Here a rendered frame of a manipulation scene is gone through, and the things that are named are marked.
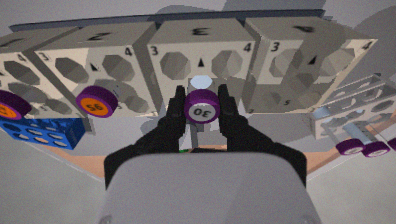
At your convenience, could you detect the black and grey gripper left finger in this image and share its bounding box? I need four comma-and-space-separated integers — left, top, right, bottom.
103, 85, 186, 190

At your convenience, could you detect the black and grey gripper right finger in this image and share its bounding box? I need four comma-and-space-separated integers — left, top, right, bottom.
218, 84, 307, 188

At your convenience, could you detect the blue tube rack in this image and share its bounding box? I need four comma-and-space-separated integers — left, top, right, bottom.
0, 116, 86, 150

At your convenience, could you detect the beige bucket adapter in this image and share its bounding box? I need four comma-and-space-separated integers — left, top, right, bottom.
34, 21, 163, 117
0, 26, 88, 119
241, 17, 378, 114
147, 18, 255, 110

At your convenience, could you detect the white tube rack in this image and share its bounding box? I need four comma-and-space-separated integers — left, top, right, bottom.
301, 73, 396, 140

